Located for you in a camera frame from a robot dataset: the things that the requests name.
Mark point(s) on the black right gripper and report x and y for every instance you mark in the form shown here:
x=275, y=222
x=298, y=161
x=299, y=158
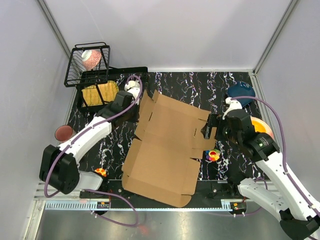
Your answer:
x=213, y=120

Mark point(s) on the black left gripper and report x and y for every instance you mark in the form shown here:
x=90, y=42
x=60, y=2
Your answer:
x=135, y=119

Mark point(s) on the brown cardboard box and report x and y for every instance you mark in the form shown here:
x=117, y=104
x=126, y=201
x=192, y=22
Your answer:
x=162, y=163

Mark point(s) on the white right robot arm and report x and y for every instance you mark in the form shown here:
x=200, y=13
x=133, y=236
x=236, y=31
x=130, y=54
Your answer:
x=297, y=212

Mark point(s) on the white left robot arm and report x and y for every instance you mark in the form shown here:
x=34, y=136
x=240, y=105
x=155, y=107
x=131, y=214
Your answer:
x=59, y=166

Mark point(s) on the yellow woven plate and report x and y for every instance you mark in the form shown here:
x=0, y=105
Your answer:
x=99, y=94

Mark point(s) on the colourful flower toy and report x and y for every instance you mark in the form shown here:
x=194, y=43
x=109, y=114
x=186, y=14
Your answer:
x=212, y=155

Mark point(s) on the dark blue bowl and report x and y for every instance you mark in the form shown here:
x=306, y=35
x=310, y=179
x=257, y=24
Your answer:
x=241, y=89

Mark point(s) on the orange bowl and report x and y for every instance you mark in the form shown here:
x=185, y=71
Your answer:
x=259, y=125

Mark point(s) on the pink patterned bowl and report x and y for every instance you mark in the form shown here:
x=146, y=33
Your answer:
x=90, y=58

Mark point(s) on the pink plate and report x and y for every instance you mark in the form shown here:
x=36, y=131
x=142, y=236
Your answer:
x=269, y=131

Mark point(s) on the pink mug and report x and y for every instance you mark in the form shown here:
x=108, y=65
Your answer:
x=64, y=133

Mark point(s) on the orange striped toy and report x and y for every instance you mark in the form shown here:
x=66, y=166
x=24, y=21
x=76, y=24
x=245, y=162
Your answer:
x=100, y=171

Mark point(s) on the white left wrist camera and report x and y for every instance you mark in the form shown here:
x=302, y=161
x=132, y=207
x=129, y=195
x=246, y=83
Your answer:
x=133, y=87

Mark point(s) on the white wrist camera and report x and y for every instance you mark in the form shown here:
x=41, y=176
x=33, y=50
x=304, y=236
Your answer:
x=133, y=87
x=231, y=105

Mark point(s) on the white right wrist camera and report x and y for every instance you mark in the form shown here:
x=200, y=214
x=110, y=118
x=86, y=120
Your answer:
x=231, y=105

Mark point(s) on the black wire dish rack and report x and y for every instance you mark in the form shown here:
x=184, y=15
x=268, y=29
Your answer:
x=77, y=76

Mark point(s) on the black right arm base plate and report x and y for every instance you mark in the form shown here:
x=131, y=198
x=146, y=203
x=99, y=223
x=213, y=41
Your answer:
x=215, y=189

